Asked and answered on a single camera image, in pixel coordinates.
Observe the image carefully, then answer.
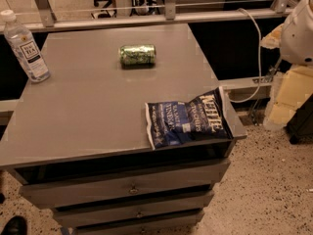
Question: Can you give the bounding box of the green soda can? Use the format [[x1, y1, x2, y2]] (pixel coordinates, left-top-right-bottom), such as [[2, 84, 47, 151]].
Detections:
[[118, 44, 157, 66]]

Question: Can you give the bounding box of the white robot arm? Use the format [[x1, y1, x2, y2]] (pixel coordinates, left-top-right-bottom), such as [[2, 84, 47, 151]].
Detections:
[[280, 0, 313, 66]]

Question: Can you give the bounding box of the blue Kettle chips bag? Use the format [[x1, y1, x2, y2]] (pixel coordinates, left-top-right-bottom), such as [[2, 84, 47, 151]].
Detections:
[[145, 86, 232, 150]]

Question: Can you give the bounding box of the grey drawer cabinet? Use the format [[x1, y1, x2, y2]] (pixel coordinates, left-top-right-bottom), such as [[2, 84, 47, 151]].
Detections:
[[0, 23, 248, 235]]

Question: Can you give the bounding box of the top drawer with knob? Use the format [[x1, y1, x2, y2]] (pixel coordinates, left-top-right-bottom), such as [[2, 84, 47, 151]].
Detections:
[[20, 159, 230, 209]]

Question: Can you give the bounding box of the drawer with knob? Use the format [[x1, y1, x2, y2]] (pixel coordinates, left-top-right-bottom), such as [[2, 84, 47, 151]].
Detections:
[[76, 210, 204, 235], [20, 159, 230, 209], [54, 191, 213, 227]]

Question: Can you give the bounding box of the middle drawer with knob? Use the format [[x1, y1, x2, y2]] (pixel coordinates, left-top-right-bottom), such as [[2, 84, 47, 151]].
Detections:
[[54, 191, 213, 227]]

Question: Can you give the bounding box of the bottom drawer with knob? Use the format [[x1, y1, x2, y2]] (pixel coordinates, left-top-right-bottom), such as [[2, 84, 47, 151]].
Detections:
[[76, 210, 204, 235]]

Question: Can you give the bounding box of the clear plastic water bottle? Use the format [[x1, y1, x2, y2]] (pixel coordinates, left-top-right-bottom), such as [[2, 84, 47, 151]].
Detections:
[[1, 10, 50, 83]]

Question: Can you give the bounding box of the black shoe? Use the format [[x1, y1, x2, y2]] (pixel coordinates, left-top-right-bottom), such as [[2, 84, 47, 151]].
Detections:
[[1, 216, 27, 235]]

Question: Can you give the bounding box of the white cable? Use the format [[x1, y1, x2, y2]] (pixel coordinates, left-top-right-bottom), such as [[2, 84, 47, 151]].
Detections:
[[228, 7, 264, 104]]

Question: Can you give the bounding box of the metal railing frame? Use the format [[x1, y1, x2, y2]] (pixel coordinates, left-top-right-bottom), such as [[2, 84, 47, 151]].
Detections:
[[0, 0, 313, 34]]

